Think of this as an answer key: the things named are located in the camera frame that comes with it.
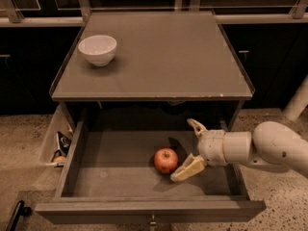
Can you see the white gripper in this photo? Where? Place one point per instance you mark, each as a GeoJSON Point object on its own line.
{"type": "Point", "coordinates": [211, 147]}

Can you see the red apple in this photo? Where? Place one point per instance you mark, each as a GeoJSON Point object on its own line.
{"type": "Point", "coordinates": [165, 160]}

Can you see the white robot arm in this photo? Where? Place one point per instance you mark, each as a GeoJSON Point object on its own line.
{"type": "Point", "coordinates": [271, 146]}

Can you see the open grey top drawer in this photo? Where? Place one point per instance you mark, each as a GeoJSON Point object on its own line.
{"type": "Point", "coordinates": [109, 177]}

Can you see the metal drawer knob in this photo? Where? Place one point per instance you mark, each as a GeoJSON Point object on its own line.
{"type": "Point", "coordinates": [153, 221]}

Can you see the grey cabinet with glass top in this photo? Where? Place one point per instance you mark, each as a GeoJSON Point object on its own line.
{"type": "Point", "coordinates": [160, 56]}

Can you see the white table leg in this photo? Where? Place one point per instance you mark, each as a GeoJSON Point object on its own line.
{"type": "Point", "coordinates": [298, 102]}

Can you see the items inside plastic bin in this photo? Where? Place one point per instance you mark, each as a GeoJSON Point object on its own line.
{"type": "Point", "coordinates": [62, 148]}

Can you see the white ceramic bowl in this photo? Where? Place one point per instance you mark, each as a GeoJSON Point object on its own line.
{"type": "Point", "coordinates": [98, 50]}

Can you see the black handle bar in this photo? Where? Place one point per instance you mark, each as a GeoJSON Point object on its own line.
{"type": "Point", "coordinates": [20, 210]}

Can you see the metal counter rail frame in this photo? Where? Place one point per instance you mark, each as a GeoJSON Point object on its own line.
{"type": "Point", "coordinates": [225, 11]}

